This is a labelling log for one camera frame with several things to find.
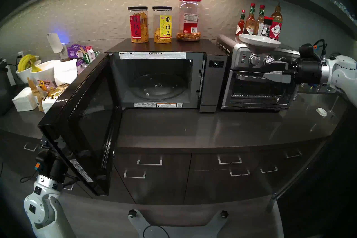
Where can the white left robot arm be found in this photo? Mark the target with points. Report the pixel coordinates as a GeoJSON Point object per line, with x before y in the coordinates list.
{"type": "Point", "coordinates": [39, 209]}

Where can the silver toaster oven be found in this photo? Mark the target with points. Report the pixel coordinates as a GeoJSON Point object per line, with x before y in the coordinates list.
{"type": "Point", "coordinates": [251, 95]}

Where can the small red hot sauce bottle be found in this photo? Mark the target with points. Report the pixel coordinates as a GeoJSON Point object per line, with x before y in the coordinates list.
{"type": "Point", "coordinates": [240, 27]}

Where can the white sink plug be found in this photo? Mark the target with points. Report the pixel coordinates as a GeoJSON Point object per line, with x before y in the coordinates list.
{"type": "Point", "coordinates": [321, 112]}

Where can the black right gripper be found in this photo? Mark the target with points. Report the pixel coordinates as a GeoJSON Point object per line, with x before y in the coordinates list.
{"type": "Point", "coordinates": [308, 71]}

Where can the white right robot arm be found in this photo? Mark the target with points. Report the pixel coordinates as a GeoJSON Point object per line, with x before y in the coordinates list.
{"type": "Point", "coordinates": [344, 73]}

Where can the black coffee machine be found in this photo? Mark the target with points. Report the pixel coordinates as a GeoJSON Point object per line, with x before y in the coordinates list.
{"type": "Point", "coordinates": [4, 95]}

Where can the white wall outlet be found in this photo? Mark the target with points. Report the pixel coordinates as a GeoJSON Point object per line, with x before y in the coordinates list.
{"type": "Point", "coordinates": [64, 53]}
{"type": "Point", "coordinates": [20, 54]}

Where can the pink snack packet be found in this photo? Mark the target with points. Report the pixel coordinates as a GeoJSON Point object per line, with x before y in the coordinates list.
{"type": "Point", "coordinates": [50, 83]}

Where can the row of clear glasses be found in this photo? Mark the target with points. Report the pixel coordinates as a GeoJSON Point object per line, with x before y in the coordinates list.
{"type": "Point", "coordinates": [344, 8]}

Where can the clear bag of cutlery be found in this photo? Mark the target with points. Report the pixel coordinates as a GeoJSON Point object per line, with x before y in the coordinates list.
{"type": "Point", "coordinates": [82, 68]}

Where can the black base knob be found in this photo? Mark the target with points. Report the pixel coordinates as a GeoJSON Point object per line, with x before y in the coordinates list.
{"type": "Point", "coordinates": [224, 214]}
{"type": "Point", "coordinates": [132, 213]}

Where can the dark lower drawer cabinet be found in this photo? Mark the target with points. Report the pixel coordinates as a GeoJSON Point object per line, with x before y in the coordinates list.
{"type": "Point", "coordinates": [167, 184]}

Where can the yellow banana bunch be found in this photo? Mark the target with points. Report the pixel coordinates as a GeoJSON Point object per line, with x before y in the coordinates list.
{"type": "Point", "coordinates": [25, 61]}

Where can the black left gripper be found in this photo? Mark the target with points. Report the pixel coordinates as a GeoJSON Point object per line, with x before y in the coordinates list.
{"type": "Point", "coordinates": [55, 167]}

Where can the red capped spice shaker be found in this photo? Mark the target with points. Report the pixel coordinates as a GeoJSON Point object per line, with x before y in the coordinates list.
{"type": "Point", "coordinates": [267, 28]}

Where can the black Panasonic microwave body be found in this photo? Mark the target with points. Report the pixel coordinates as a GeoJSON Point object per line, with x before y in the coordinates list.
{"type": "Point", "coordinates": [214, 89]}

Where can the orange Tabasco sauce bottle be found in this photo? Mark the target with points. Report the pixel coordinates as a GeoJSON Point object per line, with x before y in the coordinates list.
{"type": "Point", "coordinates": [250, 24]}

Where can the black glass microwave door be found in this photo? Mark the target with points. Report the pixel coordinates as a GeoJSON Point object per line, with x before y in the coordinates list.
{"type": "Point", "coordinates": [92, 126]}

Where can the large red Tabasco bottle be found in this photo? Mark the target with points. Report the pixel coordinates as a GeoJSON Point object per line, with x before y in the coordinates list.
{"type": "Point", "coordinates": [276, 28]}

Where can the white ceramic plate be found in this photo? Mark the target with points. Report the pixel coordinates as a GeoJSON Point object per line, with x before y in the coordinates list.
{"type": "Point", "coordinates": [259, 41]}

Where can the large white bowl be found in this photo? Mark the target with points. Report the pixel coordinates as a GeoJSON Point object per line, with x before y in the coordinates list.
{"type": "Point", "coordinates": [47, 71]}

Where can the steel kitchen sink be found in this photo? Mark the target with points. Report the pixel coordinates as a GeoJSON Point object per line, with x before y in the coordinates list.
{"type": "Point", "coordinates": [320, 100]}

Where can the purple coffee bag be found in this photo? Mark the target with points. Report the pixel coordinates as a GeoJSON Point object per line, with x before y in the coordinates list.
{"type": "Point", "coordinates": [74, 51]}

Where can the white napkin stack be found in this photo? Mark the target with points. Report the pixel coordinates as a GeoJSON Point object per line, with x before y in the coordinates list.
{"type": "Point", "coordinates": [23, 100]}

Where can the black box orange sticker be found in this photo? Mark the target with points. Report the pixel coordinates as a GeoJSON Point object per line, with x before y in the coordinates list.
{"type": "Point", "coordinates": [39, 163]}
{"type": "Point", "coordinates": [306, 51]}

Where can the black built-in appliance front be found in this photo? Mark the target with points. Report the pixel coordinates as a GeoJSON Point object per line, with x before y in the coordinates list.
{"type": "Point", "coordinates": [315, 204]}

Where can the brown paper bag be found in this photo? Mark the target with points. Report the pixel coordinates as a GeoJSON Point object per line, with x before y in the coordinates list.
{"type": "Point", "coordinates": [35, 92]}

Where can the white paper napkin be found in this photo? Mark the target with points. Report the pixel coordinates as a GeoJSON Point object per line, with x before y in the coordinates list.
{"type": "Point", "coordinates": [65, 73]}
{"type": "Point", "coordinates": [47, 105]}

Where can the green and white sachets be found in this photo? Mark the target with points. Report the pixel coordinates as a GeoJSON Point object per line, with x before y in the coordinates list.
{"type": "Point", "coordinates": [89, 56]}

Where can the clear jar red lid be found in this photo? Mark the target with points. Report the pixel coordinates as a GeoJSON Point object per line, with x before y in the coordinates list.
{"type": "Point", "coordinates": [189, 22]}

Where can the snack jar yellow label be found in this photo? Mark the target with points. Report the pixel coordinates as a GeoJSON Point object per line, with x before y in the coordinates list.
{"type": "Point", "coordinates": [162, 27]}

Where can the grey robot base bracket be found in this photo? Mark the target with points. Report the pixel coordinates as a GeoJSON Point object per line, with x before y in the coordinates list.
{"type": "Point", "coordinates": [195, 233]}

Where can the snack jar red label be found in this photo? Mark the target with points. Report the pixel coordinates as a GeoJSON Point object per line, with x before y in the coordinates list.
{"type": "Point", "coordinates": [138, 28]}

